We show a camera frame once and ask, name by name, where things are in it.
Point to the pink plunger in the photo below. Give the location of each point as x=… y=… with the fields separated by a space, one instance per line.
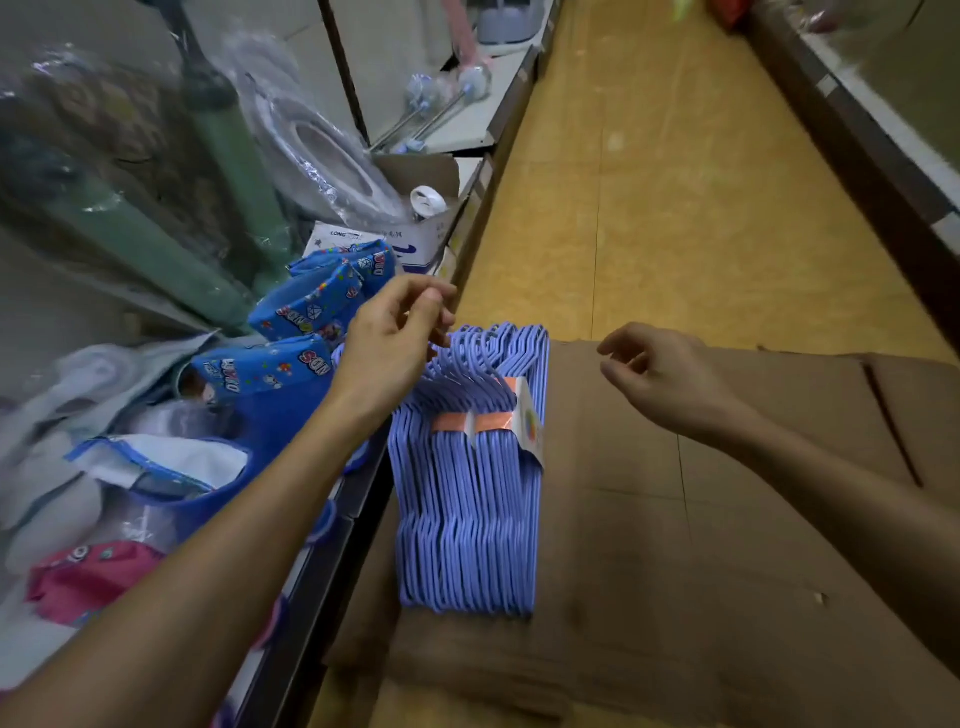
x=461 y=37

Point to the grey store shelf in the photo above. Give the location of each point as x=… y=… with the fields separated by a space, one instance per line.
x=862 y=150

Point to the row of grey dustpan sets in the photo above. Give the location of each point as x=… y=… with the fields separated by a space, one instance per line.
x=510 y=19

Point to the person's right forearm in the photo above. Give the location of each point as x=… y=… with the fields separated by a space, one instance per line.
x=847 y=510

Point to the pink printed bag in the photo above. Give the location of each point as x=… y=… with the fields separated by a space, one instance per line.
x=90 y=581

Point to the person's right hand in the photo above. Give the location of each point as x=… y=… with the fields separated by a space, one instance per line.
x=667 y=382

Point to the blue printed bag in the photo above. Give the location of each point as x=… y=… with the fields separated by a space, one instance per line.
x=307 y=304
x=277 y=405
x=371 y=262

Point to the clear toilet brush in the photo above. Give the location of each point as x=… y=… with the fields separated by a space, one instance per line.
x=420 y=90
x=474 y=79

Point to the white plastic bag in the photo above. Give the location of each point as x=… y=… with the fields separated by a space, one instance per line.
x=97 y=375

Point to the person's left forearm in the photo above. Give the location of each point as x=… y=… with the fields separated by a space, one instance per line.
x=172 y=600

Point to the white round plastic item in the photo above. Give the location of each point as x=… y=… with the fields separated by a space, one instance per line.
x=427 y=202

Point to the clear wrapped packet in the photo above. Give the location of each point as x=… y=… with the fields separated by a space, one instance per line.
x=840 y=15

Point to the green plastic wrapped roll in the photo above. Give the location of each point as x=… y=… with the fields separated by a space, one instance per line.
x=135 y=247
x=240 y=172

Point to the white blue-trimmed zipper bag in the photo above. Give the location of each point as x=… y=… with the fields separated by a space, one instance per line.
x=187 y=465

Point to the flattened brown cardboard box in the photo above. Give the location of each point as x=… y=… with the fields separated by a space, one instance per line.
x=675 y=562

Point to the white box with blue stripe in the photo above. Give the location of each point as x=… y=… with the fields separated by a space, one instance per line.
x=424 y=240

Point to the white display rack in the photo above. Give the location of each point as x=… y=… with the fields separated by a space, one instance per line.
x=480 y=112

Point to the white printed carton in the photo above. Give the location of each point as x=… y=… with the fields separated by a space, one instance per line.
x=337 y=238

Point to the plastic wrapped toilet seat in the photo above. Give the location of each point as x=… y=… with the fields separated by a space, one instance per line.
x=315 y=150

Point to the person's left hand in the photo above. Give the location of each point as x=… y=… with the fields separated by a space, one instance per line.
x=390 y=352

